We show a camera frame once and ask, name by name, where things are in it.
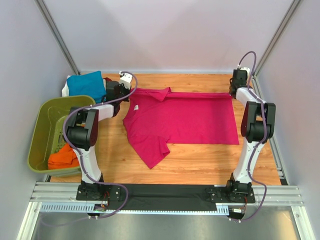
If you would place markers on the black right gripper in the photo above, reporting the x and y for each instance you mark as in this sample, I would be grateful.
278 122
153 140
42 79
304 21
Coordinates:
246 82

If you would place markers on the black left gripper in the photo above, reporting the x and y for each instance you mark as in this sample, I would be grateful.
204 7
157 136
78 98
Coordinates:
121 86

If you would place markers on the magenta pink t shirt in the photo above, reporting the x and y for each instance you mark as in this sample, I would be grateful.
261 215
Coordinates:
158 117

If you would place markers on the olive green plastic basket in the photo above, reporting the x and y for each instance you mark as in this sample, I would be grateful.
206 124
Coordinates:
48 137

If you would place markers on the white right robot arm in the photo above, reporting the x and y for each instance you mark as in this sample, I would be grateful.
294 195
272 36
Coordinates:
257 127

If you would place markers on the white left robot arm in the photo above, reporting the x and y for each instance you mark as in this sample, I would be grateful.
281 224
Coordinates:
81 128

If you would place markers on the folded dark red t shirt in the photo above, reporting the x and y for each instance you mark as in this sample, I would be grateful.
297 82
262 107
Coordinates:
107 79

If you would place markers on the folded blue t shirt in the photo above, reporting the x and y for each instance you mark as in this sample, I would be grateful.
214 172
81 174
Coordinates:
91 84

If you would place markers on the folded white t shirt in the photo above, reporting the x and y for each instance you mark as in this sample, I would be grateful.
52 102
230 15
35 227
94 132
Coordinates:
65 91

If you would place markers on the orange t shirt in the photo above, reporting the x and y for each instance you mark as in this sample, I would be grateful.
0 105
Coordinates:
63 159

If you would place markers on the black cloth strip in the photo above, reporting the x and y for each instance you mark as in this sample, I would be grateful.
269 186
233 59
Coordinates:
171 197

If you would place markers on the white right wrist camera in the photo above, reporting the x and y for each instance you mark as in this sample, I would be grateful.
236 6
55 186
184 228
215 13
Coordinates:
247 69

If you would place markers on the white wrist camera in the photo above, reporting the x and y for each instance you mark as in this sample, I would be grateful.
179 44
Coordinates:
125 78
247 69

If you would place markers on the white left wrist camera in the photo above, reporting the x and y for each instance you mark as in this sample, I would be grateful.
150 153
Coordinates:
125 78

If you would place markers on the right aluminium corner post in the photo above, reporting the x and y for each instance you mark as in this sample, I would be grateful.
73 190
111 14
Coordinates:
277 35

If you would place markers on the aluminium corner post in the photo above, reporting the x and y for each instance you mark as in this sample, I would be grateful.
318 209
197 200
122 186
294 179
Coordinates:
57 35
277 35

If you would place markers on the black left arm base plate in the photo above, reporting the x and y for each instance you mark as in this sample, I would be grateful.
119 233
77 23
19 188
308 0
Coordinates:
100 192

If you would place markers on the left aluminium corner post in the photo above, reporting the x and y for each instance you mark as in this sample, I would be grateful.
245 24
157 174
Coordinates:
57 35

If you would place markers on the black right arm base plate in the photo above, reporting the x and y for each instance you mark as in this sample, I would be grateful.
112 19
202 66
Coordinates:
222 194

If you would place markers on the aluminium front rail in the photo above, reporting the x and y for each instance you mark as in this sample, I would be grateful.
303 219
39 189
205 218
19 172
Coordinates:
276 195

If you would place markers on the slotted grey cable duct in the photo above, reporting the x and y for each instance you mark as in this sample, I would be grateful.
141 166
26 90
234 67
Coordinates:
91 208

